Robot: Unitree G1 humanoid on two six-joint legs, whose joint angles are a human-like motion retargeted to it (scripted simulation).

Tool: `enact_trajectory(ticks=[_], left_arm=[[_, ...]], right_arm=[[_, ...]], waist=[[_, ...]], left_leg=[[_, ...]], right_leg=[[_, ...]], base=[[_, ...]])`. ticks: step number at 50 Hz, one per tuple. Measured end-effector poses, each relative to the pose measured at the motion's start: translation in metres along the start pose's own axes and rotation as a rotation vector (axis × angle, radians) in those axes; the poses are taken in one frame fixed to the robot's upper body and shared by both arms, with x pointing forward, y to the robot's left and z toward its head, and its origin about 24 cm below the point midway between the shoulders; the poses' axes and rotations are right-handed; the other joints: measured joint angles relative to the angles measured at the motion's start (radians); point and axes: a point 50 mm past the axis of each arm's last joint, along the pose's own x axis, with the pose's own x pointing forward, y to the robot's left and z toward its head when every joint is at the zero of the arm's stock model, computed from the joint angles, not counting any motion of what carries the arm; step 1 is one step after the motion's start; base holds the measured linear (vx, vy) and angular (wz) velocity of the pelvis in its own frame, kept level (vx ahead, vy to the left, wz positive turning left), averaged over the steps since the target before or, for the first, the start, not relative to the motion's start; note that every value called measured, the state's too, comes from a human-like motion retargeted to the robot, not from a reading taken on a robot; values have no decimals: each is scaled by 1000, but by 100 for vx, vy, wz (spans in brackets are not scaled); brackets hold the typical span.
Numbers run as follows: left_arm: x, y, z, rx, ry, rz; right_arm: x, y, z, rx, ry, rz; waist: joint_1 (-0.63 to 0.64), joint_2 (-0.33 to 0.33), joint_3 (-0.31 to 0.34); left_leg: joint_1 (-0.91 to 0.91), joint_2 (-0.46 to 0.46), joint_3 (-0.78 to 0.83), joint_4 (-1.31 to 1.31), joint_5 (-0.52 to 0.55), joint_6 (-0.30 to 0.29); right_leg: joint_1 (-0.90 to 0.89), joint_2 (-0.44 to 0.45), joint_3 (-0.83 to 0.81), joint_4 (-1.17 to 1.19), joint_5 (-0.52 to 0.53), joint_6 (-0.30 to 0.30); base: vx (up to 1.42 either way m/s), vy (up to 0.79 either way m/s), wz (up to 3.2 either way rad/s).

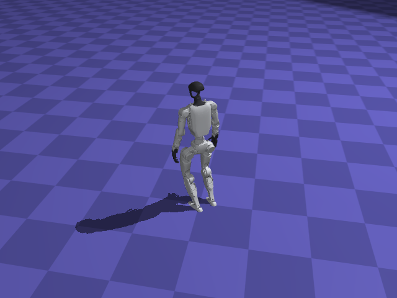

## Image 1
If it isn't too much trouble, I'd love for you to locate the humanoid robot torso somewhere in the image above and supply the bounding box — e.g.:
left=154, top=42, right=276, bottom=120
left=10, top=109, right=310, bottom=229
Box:
left=186, top=99, right=211, bottom=155

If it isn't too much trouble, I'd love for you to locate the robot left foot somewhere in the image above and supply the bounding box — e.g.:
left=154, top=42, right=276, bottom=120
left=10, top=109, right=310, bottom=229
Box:
left=188, top=201, right=203, bottom=212

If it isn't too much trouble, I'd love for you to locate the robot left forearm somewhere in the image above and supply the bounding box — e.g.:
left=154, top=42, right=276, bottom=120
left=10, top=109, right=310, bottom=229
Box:
left=172, top=129, right=182, bottom=151

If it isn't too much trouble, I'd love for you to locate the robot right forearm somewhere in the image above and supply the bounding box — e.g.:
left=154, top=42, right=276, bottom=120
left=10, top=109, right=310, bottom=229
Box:
left=212, top=123, right=220, bottom=137

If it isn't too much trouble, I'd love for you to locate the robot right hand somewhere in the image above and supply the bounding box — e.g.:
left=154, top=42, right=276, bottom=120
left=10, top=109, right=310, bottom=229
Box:
left=208, top=134, right=218, bottom=147

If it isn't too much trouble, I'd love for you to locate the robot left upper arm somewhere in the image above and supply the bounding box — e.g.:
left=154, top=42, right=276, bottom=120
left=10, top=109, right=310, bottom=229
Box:
left=178, top=107, right=190, bottom=136

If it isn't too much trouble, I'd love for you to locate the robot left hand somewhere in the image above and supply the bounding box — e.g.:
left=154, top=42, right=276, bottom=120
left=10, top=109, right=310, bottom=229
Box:
left=172, top=148, right=179, bottom=163

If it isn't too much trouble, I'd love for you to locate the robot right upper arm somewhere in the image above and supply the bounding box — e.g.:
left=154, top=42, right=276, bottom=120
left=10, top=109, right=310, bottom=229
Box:
left=208, top=101, right=219, bottom=125

